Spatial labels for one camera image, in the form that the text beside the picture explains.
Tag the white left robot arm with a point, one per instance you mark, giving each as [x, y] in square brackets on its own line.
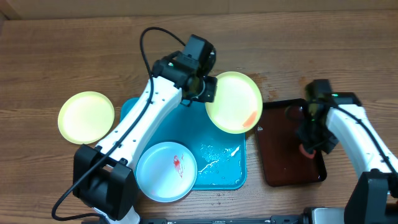
[103, 175]

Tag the black tray with water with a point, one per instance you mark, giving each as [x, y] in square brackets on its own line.
[282, 162]

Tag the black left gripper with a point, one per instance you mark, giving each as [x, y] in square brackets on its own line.
[209, 95]

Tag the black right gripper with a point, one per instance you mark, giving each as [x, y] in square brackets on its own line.
[311, 139]

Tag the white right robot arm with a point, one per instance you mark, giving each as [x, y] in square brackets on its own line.
[339, 118]

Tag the yellow plate with sauce swirl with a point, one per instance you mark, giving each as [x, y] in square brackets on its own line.
[237, 105]

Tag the teal plastic tray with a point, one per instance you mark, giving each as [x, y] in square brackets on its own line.
[220, 156]

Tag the orange green sponge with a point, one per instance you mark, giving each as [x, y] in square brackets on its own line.
[307, 154]

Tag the light blue plate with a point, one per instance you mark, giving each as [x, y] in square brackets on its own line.
[166, 172]

